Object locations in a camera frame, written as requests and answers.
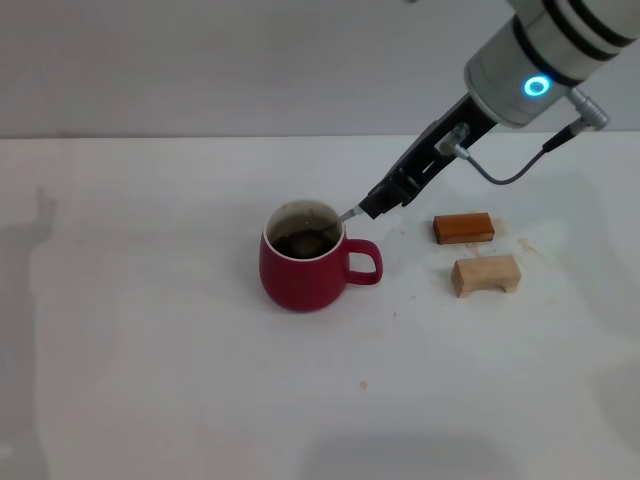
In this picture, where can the light arched wooden block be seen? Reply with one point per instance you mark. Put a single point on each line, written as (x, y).
(480, 272)

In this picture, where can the red ceramic coffee cup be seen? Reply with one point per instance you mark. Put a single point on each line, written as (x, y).
(300, 282)

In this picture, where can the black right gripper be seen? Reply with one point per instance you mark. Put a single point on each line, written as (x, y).
(440, 145)

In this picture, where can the dark orange wooden block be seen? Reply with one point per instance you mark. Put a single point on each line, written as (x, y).
(462, 229)

